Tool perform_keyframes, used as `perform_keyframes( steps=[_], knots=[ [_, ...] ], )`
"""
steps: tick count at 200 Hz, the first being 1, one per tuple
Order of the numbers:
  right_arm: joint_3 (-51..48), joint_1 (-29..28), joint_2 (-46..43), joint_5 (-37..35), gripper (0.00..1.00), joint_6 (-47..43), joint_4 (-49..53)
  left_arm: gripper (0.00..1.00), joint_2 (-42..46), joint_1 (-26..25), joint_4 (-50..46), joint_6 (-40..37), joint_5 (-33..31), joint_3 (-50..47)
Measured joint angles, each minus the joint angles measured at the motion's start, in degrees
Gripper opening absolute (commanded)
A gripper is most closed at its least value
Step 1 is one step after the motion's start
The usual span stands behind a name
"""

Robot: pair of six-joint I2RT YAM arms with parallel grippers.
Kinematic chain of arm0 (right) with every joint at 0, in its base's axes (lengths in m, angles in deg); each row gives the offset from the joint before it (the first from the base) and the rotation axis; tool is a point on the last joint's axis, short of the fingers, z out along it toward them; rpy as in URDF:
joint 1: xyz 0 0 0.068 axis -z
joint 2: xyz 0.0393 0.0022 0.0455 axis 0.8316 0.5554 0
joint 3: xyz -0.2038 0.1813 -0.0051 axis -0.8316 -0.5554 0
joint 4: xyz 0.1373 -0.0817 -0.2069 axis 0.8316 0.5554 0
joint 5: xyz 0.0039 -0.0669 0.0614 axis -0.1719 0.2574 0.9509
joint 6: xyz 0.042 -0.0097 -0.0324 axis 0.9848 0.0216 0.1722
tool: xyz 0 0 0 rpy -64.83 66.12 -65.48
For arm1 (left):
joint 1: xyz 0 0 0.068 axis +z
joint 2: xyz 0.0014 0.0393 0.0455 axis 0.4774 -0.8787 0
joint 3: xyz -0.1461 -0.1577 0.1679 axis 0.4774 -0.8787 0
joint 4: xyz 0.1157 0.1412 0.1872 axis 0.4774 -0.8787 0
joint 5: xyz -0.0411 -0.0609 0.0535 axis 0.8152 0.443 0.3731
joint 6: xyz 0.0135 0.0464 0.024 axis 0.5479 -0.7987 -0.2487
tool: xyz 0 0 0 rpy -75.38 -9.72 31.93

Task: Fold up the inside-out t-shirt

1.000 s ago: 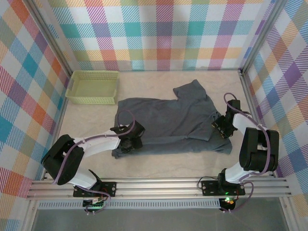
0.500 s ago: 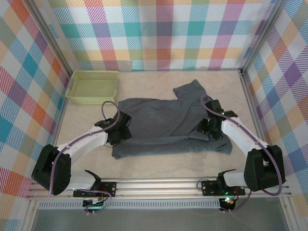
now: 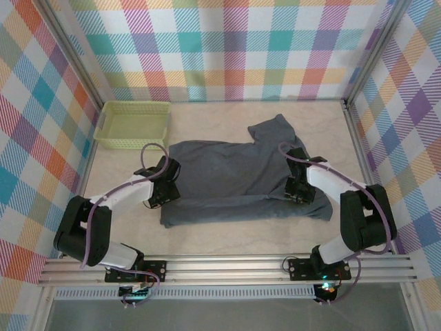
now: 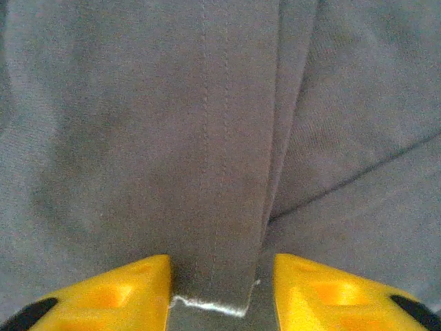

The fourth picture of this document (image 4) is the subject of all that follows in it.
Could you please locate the grey-blue t-shirt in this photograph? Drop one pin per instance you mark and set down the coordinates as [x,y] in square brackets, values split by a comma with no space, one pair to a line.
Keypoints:
[206,138]

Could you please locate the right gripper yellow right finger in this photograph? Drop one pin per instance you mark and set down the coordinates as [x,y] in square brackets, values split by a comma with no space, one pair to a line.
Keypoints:
[327,303]

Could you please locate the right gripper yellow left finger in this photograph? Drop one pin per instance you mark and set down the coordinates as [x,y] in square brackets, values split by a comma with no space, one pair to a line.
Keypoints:
[103,303]

